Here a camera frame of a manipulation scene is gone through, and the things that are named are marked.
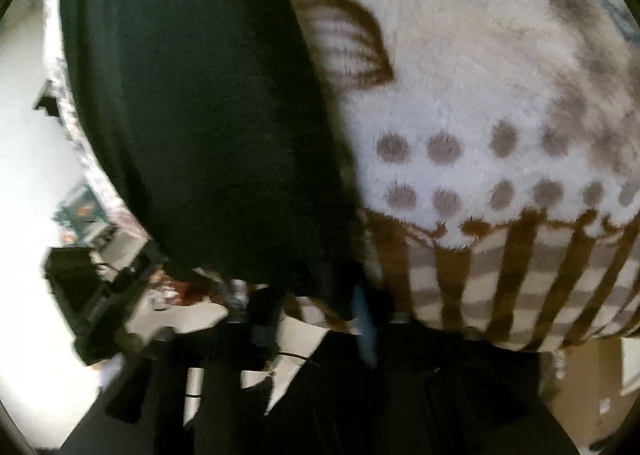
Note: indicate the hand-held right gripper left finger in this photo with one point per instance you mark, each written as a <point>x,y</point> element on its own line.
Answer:
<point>262,330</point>

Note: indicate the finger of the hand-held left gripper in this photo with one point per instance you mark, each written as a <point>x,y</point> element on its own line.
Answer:
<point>145,260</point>

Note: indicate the dark striped long-sleeve shirt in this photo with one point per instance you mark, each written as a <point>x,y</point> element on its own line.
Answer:
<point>200,110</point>

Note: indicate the floral fleece blanket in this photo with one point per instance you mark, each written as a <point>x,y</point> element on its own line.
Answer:
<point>475,85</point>

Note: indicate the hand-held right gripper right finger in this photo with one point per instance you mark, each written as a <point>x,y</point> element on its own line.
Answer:
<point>367,330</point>

